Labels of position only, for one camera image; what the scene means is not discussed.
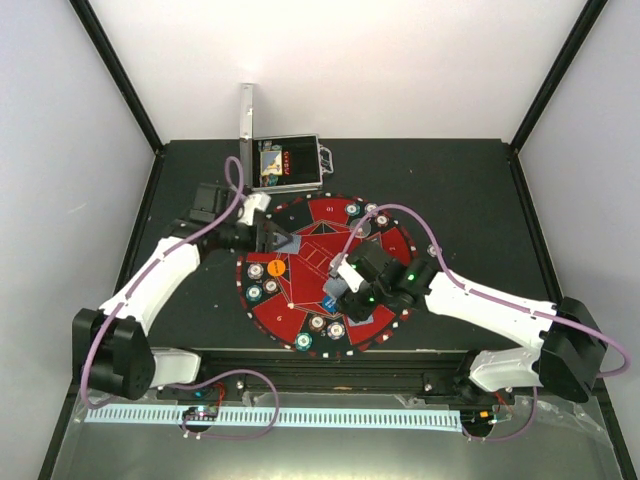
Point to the blue card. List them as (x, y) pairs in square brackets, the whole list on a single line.
[(359, 323), (288, 245)]

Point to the blue small blind button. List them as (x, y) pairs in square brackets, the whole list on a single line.
[(329, 305)]

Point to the green chips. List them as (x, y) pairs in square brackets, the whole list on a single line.
[(303, 341), (352, 209), (254, 293)]

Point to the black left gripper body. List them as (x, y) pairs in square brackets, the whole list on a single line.
[(245, 243)]

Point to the light blue cable duct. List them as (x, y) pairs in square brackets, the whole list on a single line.
[(290, 417)]

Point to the clear round dealer puck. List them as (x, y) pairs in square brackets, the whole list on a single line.
[(361, 230)]

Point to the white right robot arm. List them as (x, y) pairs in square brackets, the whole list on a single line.
[(556, 346)]

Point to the grey card deck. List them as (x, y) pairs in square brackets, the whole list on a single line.
[(335, 287)]

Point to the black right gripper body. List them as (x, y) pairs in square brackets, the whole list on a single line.
[(364, 310)]

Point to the blue white chip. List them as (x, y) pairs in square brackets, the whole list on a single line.
[(335, 330)]

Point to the brown chip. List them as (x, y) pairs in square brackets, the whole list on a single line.
[(271, 286), (382, 220), (317, 323)]

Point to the blue white chips seat one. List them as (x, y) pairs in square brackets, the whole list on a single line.
[(371, 208)]

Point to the open aluminium poker case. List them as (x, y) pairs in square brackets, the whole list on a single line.
[(306, 162)]

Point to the card pack in case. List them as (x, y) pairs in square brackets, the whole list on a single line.
[(271, 162)]

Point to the purple white chip stack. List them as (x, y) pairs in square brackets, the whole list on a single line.
[(433, 251)]

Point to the small green circuit board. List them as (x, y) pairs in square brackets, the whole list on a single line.
[(201, 412)]

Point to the blue white chips seat seven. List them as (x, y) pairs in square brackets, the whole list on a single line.
[(255, 271)]

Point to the round red black poker mat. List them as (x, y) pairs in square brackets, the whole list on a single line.
[(321, 222)]

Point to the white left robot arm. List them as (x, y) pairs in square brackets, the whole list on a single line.
[(110, 347)]

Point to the orange round button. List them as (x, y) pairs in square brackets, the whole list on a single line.
[(276, 268)]

